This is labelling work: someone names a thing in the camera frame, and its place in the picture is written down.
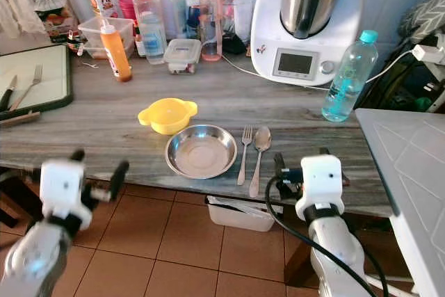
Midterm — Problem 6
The steel spoon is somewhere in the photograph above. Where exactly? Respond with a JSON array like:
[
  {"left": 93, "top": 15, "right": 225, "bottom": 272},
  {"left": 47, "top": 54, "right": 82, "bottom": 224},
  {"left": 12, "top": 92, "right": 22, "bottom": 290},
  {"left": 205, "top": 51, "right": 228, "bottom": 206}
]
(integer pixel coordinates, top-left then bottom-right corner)
[{"left": 248, "top": 127, "right": 273, "bottom": 198}]

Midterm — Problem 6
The steel fork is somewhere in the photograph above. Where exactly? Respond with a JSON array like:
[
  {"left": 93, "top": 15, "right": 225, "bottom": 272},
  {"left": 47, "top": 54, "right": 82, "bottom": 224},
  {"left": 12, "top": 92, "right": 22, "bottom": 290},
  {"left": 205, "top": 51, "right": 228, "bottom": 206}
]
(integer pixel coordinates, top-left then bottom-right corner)
[
  {"left": 15, "top": 65, "right": 44, "bottom": 110},
  {"left": 237, "top": 127, "right": 253, "bottom": 186}
]

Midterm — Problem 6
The grey wood dining table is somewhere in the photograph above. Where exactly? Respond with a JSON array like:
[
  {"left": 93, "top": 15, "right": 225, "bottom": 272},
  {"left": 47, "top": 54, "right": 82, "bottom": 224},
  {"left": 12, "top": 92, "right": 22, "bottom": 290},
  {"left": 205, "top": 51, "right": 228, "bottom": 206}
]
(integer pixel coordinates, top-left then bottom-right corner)
[{"left": 0, "top": 33, "right": 397, "bottom": 289}]

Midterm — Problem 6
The white plastic bin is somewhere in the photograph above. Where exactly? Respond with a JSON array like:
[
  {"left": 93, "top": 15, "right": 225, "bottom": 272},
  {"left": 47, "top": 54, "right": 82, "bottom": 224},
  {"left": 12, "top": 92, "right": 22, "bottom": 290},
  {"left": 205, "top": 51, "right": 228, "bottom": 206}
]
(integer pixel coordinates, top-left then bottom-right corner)
[{"left": 206, "top": 195, "right": 279, "bottom": 233}]

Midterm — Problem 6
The brown wooden stick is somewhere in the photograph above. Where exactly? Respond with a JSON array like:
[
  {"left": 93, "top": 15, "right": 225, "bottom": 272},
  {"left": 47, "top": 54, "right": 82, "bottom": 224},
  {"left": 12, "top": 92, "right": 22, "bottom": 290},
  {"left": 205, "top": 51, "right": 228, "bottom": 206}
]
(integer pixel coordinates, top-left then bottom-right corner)
[{"left": 0, "top": 109, "right": 42, "bottom": 128}]

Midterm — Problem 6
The clear bottle with teal cap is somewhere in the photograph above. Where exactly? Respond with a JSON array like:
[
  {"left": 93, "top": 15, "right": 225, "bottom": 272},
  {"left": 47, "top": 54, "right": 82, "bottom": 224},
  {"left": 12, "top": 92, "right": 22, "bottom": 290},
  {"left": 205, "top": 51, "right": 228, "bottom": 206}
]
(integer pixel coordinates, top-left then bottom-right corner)
[{"left": 321, "top": 30, "right": 379, "bottom": 122}]

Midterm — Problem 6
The yellow plastic bowl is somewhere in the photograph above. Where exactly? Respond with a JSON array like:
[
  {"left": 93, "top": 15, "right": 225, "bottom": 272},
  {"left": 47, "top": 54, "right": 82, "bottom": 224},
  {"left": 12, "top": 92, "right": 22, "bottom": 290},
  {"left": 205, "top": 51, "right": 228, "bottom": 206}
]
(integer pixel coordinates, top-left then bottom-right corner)
[{"left": 138, "top": 98, "right": 198, "bottom": 136}]

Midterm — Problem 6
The stainless steel plate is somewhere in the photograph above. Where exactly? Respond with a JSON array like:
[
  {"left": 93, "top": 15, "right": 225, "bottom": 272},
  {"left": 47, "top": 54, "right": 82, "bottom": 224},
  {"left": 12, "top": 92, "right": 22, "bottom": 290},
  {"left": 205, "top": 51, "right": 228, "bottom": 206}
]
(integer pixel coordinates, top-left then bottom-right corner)
[{"left": 165, "top": 125, "right": 238, "bottom": 179}]

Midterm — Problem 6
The white plastic folding table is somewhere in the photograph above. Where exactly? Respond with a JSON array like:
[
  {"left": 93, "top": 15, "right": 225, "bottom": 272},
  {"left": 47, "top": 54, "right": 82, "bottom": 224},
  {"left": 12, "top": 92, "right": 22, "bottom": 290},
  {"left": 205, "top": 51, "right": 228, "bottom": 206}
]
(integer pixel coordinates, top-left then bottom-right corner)
[{"left": 355, "top": 108, "right": 445, "bottom": 297}]

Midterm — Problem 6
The white board with green rim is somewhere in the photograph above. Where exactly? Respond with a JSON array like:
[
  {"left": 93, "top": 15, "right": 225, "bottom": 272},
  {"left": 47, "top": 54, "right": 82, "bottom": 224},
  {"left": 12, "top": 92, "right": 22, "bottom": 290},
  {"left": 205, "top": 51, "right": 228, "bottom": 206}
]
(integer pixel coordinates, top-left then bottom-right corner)
[{"left": 0, "top": 45, "right": 73, "bottom": 120}]

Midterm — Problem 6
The black bag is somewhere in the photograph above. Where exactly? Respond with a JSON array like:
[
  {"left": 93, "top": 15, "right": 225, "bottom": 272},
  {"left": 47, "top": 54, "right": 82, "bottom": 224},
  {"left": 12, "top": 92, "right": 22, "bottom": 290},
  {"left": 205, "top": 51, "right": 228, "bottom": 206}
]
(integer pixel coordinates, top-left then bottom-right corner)
[{"left": 362, "top": 54, "right": 445, "bottom": 113}]

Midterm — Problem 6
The orange sauce squeeze bottle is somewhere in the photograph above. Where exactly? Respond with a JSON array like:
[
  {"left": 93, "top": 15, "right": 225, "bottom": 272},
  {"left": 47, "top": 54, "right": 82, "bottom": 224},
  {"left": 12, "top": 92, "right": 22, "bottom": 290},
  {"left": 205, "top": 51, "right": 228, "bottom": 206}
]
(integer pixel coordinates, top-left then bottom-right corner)
[{"left": 99, "top": 19, "right": 133, "bottom": 83}]

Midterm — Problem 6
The clear open plastic tub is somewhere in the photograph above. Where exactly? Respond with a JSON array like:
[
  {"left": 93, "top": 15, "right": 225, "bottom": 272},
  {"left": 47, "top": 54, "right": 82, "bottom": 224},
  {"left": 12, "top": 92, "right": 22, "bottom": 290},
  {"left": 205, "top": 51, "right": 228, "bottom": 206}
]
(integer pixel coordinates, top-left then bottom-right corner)
[{"left": 77, "top": 17, "right": 135, "bottom": 59}]

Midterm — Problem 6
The small black object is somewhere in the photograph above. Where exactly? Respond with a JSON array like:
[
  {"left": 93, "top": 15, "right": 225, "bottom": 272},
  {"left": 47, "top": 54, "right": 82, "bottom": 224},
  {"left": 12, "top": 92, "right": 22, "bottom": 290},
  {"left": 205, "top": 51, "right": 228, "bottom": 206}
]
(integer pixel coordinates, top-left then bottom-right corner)
[{"left": 219, "top": 33, "right": 248, "bottom": 56}]

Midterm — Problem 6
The clear lidded food container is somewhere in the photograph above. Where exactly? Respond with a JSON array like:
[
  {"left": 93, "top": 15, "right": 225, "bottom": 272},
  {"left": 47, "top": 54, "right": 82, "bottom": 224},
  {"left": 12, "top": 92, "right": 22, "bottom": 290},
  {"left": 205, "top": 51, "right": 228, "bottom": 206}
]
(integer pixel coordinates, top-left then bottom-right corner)
[{"left": 163, "top": 38, "right": 202, "bottom": 75}]

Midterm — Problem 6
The white power adapter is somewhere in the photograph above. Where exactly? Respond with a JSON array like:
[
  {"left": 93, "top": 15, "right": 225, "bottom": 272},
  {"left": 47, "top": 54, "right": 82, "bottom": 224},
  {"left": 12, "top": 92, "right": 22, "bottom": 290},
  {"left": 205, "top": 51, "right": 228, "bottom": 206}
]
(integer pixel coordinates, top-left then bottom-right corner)
[{"left": 412, "top": 43, "right": 445, "bottom": 65}]

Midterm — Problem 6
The printed food package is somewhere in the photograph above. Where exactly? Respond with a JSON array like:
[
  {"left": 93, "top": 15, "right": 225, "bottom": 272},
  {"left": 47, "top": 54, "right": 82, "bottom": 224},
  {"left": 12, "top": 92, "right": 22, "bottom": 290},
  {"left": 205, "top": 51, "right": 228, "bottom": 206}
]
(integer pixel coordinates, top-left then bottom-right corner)
[{"left": 22, "top": 0, "right": 79, "bottom": 37}]

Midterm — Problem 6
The white kitchen cooking machine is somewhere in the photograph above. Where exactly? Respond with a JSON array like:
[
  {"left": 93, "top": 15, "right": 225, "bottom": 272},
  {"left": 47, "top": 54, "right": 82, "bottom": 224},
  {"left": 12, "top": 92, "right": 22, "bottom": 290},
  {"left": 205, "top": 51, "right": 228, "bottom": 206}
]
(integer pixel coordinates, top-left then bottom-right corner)
[{"left": 250, "top": 0, "right": 364, "bottom": 88}]

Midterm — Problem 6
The clear bottle with orange cap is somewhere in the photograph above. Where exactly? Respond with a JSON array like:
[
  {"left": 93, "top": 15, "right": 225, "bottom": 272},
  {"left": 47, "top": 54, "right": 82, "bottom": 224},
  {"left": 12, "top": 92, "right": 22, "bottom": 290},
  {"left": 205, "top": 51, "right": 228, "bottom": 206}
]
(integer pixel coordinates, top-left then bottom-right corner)
[{"left": 129, "top": 0, "right": 168, "bottom": 66}]

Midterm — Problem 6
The clear plastic cup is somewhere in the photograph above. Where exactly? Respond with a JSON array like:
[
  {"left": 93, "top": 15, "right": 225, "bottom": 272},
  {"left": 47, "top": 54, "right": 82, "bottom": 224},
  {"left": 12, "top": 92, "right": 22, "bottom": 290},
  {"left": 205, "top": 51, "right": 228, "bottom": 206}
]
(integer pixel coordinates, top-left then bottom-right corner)
[{"left": 231, "top": 0, "right": 253, "bottom": 42}]

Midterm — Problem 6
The pink drinking bottle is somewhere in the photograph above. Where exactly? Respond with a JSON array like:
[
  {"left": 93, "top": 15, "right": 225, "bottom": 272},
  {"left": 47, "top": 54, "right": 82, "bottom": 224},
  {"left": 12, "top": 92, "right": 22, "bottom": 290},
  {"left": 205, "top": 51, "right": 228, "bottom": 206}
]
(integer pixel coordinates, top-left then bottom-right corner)
[{"left": 193, "top": 0, "right": 225, "bottom": 62}]

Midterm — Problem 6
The pink plastic cup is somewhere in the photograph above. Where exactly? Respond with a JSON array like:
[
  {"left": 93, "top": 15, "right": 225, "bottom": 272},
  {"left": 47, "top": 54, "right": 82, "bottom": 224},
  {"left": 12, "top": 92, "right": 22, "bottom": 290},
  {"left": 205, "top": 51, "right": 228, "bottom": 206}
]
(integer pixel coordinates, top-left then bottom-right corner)
[{"left": 118, "top": 0, "right": 137, "bottom": 21}]

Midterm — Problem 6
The white lace curtain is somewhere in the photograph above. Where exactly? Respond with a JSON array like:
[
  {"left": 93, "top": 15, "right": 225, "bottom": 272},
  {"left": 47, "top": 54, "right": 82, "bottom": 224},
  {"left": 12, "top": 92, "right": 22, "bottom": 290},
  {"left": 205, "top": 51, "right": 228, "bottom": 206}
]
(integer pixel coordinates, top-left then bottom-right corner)
[{"left": 0, "top": 0, "right": 46, "bottom": 37}]

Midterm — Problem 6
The grey patterned cushion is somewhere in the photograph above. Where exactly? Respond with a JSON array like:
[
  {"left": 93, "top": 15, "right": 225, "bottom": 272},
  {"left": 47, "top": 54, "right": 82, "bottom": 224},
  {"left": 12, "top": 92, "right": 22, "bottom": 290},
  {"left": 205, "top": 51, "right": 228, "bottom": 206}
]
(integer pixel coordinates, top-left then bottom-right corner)
[{"left": 398, "top": 0, "right": 445, "bottom": 42}]

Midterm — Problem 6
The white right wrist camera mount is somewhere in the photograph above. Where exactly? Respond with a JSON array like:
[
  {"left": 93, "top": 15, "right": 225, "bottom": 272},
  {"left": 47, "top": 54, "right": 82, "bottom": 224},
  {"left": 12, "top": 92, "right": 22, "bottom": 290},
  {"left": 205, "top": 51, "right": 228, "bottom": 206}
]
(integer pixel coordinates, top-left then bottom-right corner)
[{"left": 295, "top": 155, "right": 343, "bottom": 223}]

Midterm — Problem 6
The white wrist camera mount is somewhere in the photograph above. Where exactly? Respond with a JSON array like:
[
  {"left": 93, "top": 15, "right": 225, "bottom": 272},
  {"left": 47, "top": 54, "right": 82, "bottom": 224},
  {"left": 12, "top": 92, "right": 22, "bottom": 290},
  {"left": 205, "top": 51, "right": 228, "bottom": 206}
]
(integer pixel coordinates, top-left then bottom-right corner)
[
  {"left": 40, "top": 160, "right": 95, "bottom": 232},
  {"left": 295, "top": 155, "right": 343, "bottom": 223}
]

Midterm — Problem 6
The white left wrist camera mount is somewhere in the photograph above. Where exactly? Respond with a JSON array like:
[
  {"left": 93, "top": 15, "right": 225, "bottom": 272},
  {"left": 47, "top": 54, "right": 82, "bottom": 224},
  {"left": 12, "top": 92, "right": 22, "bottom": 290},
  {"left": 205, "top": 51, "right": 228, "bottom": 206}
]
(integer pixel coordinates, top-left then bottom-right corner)
[{"left": 40, "top": 160, "right": 95, "bottom": 232}]

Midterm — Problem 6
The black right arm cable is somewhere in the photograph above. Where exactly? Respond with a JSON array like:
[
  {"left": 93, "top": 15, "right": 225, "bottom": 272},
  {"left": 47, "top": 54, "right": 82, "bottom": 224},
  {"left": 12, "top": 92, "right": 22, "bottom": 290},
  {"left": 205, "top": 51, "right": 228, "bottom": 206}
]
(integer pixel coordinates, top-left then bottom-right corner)
[{"left": 264, "top": 175, "right": 390, "bottom": 297}]

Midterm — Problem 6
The black handled knife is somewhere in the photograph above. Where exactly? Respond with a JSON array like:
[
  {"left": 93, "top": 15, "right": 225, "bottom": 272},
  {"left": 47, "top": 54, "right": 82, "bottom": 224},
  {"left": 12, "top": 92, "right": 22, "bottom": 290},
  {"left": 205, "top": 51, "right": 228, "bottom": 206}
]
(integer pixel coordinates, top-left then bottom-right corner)
[{"left": 4, "top": 74, "right": 17, "bottom": 111}]

